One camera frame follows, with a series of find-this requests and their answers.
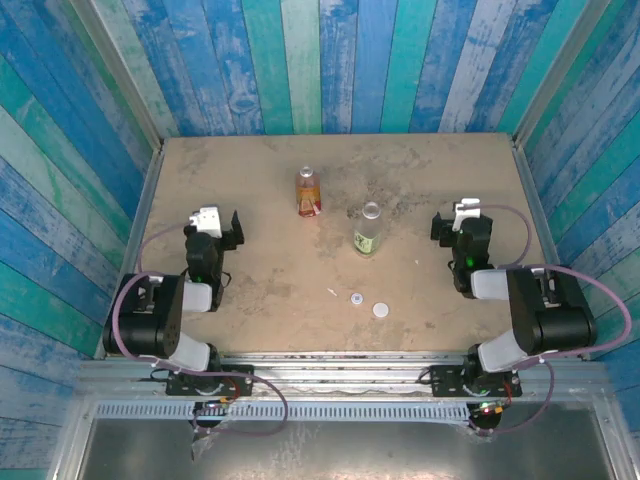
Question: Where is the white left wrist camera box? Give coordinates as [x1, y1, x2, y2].
[188, 205, 222, 239]

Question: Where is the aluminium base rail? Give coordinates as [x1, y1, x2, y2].
[79, 351, 607, 402]

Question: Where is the clear bottle green label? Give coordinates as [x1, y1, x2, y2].
[352, 201, 383, 259]

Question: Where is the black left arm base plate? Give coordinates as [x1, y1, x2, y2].
[165, 363, 255, 399]

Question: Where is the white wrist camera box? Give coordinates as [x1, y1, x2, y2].
[188, 205, 222, 239]
[451, 197, 483, 232]

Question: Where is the aluminium frame post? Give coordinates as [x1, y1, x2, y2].
[68, 0, 165, 152]
[513, 0, 615, 147]

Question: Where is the grey slotted cable duct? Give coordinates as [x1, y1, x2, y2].
[94, 401, 472, 424]

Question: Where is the clear bottle orange red label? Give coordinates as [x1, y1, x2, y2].
[296, 165, 322, 218]

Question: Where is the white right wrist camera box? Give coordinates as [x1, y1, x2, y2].
[451, 197, 483, 232]

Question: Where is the right circuit board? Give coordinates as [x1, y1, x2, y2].
[473, 398, 507, 417]

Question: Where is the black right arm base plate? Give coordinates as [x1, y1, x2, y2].
[429, 363, 524, 399]

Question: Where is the steel sheet panel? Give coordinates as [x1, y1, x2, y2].
[74, 417, 617, 472]

